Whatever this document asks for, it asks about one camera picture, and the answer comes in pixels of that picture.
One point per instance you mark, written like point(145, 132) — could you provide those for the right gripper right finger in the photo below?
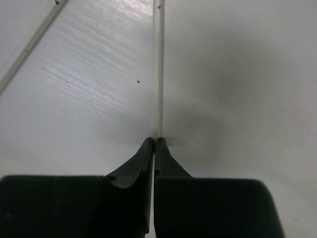
point(188, 207)

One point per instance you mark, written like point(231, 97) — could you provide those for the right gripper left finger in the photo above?
point(113, 206)

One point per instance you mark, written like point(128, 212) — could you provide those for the white chopstick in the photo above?
point(22, 23)
point(158, 51)

